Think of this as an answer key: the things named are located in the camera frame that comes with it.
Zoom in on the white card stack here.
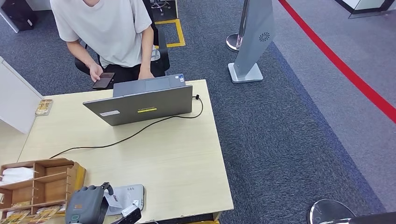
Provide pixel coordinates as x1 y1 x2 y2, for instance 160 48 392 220
0 167 35 185

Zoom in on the dark smartphone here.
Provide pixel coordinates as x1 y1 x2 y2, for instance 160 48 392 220
92 72 115 91

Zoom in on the grey card reader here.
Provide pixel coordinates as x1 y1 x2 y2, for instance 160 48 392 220
105 184 145 217

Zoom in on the white partition panel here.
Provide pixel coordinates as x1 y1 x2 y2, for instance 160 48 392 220
0 56 44 134

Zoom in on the person's left hand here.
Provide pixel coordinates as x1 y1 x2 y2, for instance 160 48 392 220
137 67 155 80

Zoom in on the grey laptop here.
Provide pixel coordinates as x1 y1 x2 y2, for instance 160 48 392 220
82 73 193 127

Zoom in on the black box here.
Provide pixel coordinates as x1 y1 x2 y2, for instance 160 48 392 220
0 0 38 32

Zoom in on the black laptop cable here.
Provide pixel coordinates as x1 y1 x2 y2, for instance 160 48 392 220
49 94 204 159

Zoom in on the glass display case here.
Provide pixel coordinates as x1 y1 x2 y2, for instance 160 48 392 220
333 0 396 20

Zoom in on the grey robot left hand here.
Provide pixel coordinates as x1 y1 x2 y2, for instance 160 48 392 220
65 182 114 224

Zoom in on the black office chair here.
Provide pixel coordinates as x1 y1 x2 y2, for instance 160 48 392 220
74 0 171 78

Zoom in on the white cabinet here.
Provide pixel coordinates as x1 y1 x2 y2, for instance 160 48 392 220
25 0 52 11

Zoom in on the person's right hand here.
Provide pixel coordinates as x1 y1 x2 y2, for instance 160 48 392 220
89 63 104 83

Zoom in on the person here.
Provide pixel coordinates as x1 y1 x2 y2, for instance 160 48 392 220
49 0 171 90

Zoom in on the white desk panel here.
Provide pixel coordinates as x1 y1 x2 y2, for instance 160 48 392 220
0 7 20 33

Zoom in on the red floor tape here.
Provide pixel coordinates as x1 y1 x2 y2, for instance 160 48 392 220
277 0 396 124

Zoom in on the wooden card organizer box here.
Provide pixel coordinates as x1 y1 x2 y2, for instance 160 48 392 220
0 157 86 220

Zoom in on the grey kiosk stand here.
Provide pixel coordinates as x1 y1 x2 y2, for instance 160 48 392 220
228 0 276 84

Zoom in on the chrome stanchion base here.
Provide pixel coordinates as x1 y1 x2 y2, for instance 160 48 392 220
308 199 356 224

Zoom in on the yellow floor tape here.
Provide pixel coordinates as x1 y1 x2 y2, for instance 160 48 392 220
155 19 186 49

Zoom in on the chrome stanchion post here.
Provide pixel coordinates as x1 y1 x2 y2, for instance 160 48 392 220
226 0 250 53

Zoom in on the office chair wheel base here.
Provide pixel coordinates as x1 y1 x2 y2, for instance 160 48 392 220
150 0 172 16

